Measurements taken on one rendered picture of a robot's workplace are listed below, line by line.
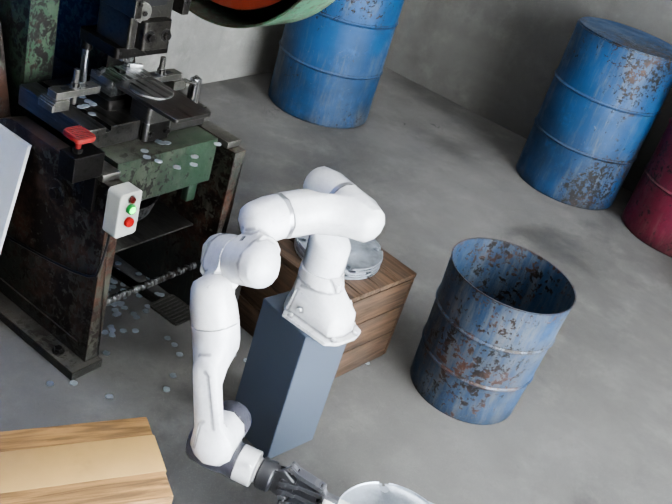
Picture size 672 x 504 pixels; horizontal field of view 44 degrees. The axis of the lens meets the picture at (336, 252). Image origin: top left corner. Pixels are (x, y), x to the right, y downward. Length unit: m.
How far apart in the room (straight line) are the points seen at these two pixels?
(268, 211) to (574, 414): 1.60
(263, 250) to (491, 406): 1.22
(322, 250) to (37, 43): 1.02
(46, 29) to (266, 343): 1.07
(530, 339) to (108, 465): 1.35
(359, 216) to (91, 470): 0.82
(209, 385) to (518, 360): 1.15
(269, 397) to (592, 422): 1.27
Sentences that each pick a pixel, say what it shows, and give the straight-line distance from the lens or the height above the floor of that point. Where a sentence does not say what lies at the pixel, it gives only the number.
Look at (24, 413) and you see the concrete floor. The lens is 2.46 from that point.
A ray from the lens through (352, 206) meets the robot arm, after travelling 1.99.
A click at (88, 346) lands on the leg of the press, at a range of 2.55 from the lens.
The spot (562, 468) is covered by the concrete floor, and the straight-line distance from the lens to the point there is 2.87.
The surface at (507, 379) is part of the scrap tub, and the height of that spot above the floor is 0.21.
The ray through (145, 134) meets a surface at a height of 0.67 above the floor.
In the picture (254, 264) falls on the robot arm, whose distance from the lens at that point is 1.82.
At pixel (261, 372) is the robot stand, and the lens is 2.34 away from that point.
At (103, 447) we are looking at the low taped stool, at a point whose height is 0.33.
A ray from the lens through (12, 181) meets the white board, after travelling 2.52.
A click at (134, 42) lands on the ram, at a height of 0.91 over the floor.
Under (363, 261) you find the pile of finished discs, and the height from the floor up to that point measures 0.39.
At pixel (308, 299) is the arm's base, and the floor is 0.53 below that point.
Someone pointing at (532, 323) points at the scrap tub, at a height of 0.44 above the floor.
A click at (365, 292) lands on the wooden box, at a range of 2.59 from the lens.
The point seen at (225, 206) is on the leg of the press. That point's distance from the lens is 2.66.
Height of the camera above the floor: 1.72
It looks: 30 degrees down
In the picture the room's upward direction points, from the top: 18 degrees clockwise
